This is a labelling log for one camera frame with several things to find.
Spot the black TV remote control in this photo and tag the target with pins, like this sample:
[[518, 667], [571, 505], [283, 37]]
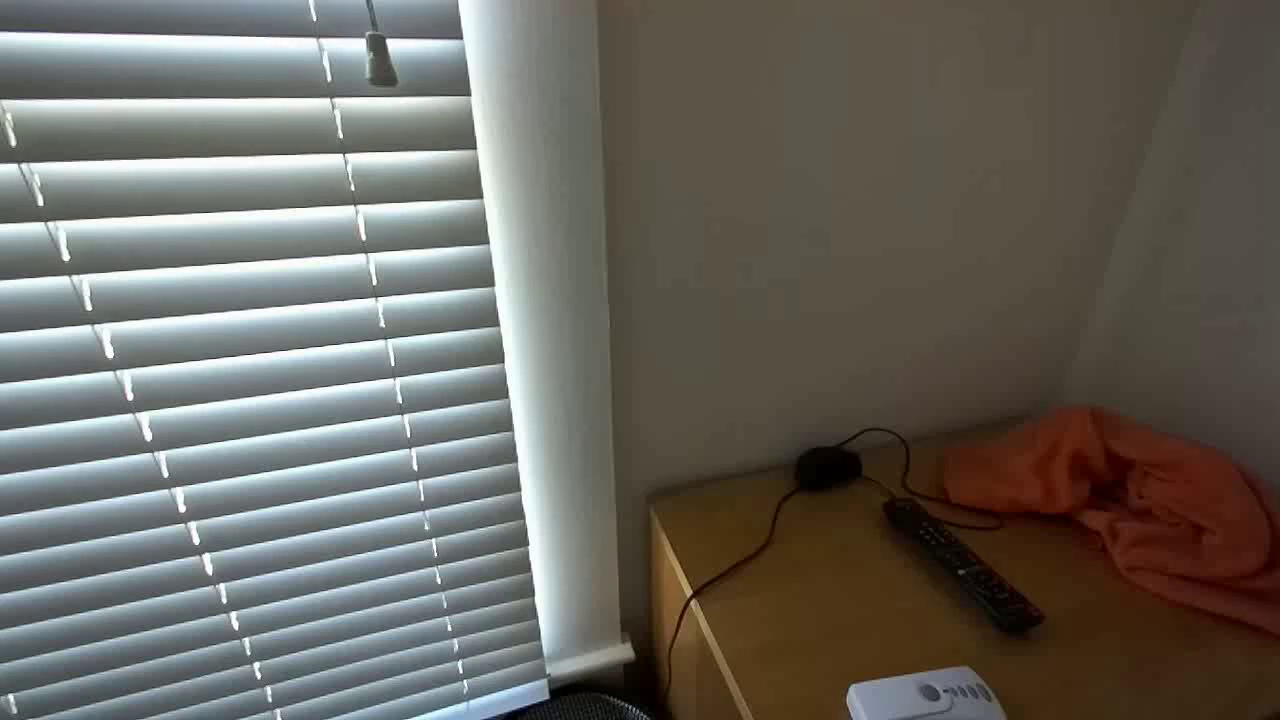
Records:
[[969, 574]]

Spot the small black puck device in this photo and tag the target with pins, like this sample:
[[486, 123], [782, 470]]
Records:
[[822, 470]]

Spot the wooden cabinet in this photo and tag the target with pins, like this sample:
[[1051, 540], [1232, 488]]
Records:
[[771, 600]]

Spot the black round bin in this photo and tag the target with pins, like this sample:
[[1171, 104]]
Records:
[[582, 705]]

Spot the white window blinds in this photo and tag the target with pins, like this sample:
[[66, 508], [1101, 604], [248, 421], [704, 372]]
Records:
[[254, 415]]

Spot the white router box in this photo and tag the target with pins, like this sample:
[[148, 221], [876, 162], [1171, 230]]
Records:
[[941, 692]]

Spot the orange towel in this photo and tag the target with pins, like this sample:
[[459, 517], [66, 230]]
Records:
[[1172, 517]]

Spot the blind wand handle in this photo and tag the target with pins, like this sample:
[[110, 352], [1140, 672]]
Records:
[[376, 52]]

